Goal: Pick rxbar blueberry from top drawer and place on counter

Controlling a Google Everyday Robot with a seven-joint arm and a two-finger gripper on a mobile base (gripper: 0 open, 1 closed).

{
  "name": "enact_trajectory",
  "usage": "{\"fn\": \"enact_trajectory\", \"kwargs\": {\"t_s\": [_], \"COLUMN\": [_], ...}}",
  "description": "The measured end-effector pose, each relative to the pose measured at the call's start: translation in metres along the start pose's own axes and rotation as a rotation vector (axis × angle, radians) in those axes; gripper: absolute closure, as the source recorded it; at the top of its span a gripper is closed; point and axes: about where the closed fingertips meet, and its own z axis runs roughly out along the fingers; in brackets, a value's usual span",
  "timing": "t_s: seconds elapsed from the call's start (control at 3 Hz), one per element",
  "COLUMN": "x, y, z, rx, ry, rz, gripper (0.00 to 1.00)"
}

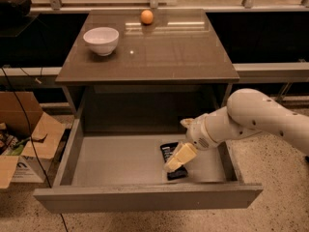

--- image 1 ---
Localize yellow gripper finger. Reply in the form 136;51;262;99
181;118;194;129
164;142;197;172

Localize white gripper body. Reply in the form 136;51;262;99
186;114;218;151

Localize dark rxbar blueberry wrapper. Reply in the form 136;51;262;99
160;142;188;181

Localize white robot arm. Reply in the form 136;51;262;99
164;89;309;173

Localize grey cabinet with glossy top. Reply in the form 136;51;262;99
56;9;239;134

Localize open grey drawer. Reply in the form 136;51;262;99
34;116;263;213

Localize orange round fruit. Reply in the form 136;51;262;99
140;10;154;25

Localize white ceramic bowl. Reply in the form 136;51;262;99
83;27;119;56

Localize open cardboard box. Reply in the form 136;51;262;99
0;92;65;189

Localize items inside cardboard box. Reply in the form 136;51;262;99
0;123;30;156

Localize black object on shelf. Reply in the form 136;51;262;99
0;0;32;19

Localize black cable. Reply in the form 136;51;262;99
0;66;70;232

